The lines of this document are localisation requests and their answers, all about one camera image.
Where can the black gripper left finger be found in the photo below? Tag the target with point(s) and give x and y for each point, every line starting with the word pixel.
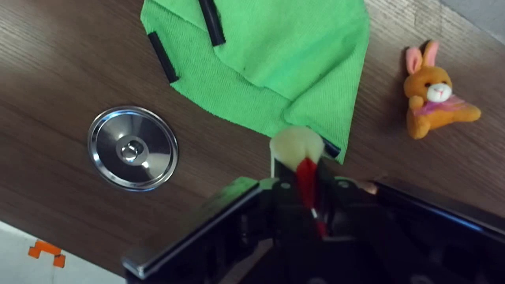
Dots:
pixel 288 205

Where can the green cloth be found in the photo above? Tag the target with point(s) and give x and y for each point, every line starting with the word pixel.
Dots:
pixel 268 65

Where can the steel pot lid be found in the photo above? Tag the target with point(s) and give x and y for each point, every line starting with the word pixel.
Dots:
pixel 134 148

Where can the orange plush bunny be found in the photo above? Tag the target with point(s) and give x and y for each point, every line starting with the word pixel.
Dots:
pixel 430 93

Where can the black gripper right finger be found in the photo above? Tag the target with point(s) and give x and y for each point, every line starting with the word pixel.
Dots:
pixel 336 194

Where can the yellow fluffy ball red spot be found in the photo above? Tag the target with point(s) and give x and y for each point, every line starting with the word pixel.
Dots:
pixel 301 148

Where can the orange floor tape marker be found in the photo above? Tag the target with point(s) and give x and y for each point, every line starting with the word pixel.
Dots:
pixel 59 259

